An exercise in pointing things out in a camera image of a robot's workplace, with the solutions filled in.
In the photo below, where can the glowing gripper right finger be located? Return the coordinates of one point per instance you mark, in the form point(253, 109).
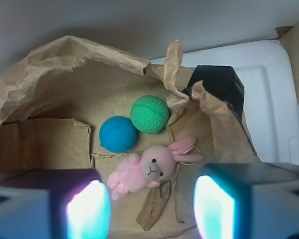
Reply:
point(247, 201)

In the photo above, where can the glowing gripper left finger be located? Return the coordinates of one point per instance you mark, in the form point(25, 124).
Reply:
point(54, 204)

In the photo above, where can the brown wood chip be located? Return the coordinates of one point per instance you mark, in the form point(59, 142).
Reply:
point(154, 206)

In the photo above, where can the white plastic bin lid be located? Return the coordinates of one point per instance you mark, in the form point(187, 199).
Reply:
point(270, 105)

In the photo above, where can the blue foam ball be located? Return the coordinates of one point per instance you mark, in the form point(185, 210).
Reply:
point(118, 134)

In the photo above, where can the pink plush bunny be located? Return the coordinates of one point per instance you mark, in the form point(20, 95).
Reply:
point(148, 168)

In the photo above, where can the brown paper bag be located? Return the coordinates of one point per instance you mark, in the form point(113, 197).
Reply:
point(53, 102)

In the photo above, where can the green foam ball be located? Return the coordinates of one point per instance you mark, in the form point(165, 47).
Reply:
point(149, 114)

